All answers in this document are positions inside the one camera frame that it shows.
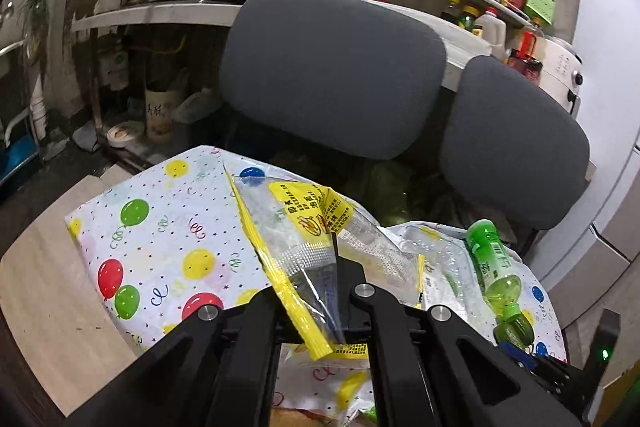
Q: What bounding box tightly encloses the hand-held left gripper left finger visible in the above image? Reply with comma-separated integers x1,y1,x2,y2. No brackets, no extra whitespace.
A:
65,284,281,427

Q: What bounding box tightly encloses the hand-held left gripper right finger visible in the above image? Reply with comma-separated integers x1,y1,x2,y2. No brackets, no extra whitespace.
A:
332,234,583,427

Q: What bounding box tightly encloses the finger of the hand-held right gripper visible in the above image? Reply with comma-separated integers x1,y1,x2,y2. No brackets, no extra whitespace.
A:
500,342,540,372

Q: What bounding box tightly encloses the clear yellow-edged plastic bag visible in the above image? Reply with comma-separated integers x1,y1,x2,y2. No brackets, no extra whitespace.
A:
225,167,426,360

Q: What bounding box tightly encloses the green plastic bottle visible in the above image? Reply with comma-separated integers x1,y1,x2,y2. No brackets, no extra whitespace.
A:
465,219,536,350

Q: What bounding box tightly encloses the clear plastic wrapper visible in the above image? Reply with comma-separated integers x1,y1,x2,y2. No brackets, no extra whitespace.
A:
385,221,506,323

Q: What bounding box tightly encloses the balloon print tablecloth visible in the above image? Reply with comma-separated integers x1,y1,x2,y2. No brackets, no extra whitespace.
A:
65,146,568,427

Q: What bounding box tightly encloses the light wooden board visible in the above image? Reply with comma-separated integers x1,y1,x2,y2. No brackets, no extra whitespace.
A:
0,174,151,418

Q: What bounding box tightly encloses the grey right chair backrest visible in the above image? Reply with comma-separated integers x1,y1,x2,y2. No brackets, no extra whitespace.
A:
440,55,591,230

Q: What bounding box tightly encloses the grey chair backrest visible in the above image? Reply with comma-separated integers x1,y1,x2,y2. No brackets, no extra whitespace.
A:
219,0,447,160
440,55,591,230

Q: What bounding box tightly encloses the translucent plastic container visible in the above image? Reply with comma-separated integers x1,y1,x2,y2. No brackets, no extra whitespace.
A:
172,89,223,125

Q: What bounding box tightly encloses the white tape roll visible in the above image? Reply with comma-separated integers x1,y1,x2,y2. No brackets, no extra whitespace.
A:
107,122,146,148

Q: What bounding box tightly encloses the printed paper bucket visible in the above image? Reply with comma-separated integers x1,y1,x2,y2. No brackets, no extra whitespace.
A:
145,87,183,140

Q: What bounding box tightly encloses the white refrigerator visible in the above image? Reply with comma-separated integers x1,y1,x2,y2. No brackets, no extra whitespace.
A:
540,0,640,303

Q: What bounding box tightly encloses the grey left chair backrest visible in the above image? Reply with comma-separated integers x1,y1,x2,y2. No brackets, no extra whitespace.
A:
219,0,447,160

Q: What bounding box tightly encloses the blue box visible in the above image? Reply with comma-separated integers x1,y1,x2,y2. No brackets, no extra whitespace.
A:
0,137,41,188

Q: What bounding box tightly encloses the white air fryer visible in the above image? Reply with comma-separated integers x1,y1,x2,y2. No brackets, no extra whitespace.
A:
542,36,585,115

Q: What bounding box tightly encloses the white plastic jug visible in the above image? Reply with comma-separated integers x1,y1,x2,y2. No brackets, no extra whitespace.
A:
474,7,506,58

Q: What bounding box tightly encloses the green plastic basket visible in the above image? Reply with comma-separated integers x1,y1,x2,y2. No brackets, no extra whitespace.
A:
522,0,557,25

